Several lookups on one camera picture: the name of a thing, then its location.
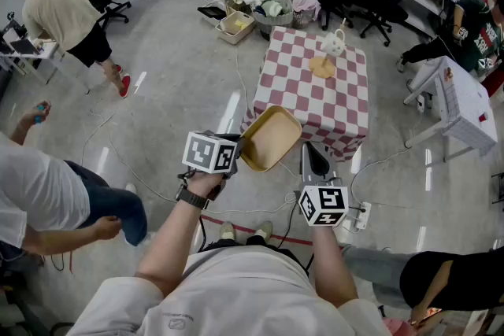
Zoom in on beige plastic bin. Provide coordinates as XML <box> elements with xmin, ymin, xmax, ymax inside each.
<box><xmin>214</xmin><ymin>10</ymin><xmax>256</xmax><ymax>46</ymax></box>

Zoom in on pink cloth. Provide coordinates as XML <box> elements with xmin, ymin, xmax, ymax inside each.
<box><xmin>384</xmin><ymin>317</ymin><xmax>413</xmax><ymax>336</ymax></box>

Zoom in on white tray with black tablet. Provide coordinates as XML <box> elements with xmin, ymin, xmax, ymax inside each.
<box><xmin>196</xmin><ymin>0</ymin><xmax>228</xmax><ymax>28</ymax></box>

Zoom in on person's right beige shoe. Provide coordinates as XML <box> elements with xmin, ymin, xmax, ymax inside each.
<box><xmin>254</xmin><ymin>220</ymin><xmax>274</xmax><ymax>243</ymax></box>

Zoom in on person's left beige shoe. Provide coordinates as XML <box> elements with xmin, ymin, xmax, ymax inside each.
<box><xmin>219</xmin><ymin>221</ymin><xmax>236</xmax><ymax>242</ymax></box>

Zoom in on white power strip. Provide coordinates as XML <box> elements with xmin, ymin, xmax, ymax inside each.
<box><xmin>346</xmin><ymin>201</ymin><xmax>372</xmax><ymax>231</ymax></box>

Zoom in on person's left hand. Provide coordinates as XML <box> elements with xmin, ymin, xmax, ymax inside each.
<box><xmin>184</xmin><ymin>172</ymin><xmax>224</xmax><ymax>198</ymax></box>

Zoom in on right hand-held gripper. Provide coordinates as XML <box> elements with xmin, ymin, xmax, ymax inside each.
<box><xmin>298</xmin><ymin>140</ymin><xmax>350</xmax><ymax>228</ymax></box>

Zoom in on person's white t-shirt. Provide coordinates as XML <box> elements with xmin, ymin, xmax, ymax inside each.
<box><xmin>66</xmin><ymin>246</ymin><xmax>391</xmax><ymax>336</ymax></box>

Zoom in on white patterned mug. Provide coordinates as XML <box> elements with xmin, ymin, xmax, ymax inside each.
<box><xmin>319</xmin><ymin>28</ymin><xmax>347</xmax><ymax>57</ymax></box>

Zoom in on grey laundry basket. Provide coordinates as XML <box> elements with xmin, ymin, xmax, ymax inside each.
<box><xmin>250</xmin><ymin>0</ymin><xmax>295</xmax><ymax>28</ymax></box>

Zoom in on wooden mug tree stand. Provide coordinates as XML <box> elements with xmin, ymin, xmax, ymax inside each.
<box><xmin>308</xmin><ymin>17</ymin><xmax>347</xmax><ymax>79</ymax></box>

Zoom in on white side table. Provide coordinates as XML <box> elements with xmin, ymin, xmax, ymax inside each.
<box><xmin>403</xmin><ymin>55</ymin><xmax>499</xmax><ymax>163</ymax></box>

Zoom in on person's right forearm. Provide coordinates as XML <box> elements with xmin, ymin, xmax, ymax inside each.
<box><xmin>310</xmin><ymin>223</ymin><xmax>359</xmax><ymax>308</ymax></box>

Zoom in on checkered cloth table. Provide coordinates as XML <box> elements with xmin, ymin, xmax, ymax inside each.
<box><xmin>240</xmin><ymin>25</ymin><xmax>370</xmax><ymax>162</ymax></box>

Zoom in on basket of pink clothes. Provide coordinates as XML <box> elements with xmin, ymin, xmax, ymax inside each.
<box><xmin>291</xmin><ymin>0</ymin><xmax>322</xmax><ymax>30</ymax></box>

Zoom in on silver laptop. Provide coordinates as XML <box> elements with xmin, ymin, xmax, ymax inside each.
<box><xmin>9</xmin><ymin>38</ymin><xmax>40</xmax><ymax>56</ymax></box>

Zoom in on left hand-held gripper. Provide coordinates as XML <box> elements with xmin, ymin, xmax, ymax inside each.
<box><xmin>181</xmin><ymin>131</ymin><xmax>245</xmax><ymax>180</ymax></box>

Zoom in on person's beige shoe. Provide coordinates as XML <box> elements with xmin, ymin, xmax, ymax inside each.
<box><xmin>219</xmin><ymin>221</ymin><xmax>236</xmax><ymax>242</ymax></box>
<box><xmin>254</xmin><ymin>220</ymin><xmax>274</xmax><ymax>243</ymax></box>

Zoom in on tan rectangular tray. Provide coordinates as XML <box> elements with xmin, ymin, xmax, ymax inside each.
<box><xmin>239</xmin><ymin>105</ymin><xmax>303</xmax><ymax>173</ymax></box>

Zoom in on white work desk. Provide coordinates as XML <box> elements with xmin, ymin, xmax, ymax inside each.
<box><xmin>0</xmin><ymin>17</ymin><xmax>67</xmax><ymax>94</ymax></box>

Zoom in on person's black trousers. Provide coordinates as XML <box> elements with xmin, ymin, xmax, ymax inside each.
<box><xmin>198</xmin><ymin>238</ymin><xmax>312</xmax><ymax>276</ymax></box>

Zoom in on person's left forearm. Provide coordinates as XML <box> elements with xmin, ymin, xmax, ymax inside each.
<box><xmin>133</xmin><ymin>202</ymin><xmax>209</xmax><ymax>298</ymax></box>

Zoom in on black wristwatch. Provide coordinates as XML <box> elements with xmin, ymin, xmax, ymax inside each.
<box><xmin>176</xmin><ymin>184</ymin><xmax>210</xmax><ymax>210</ymax></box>

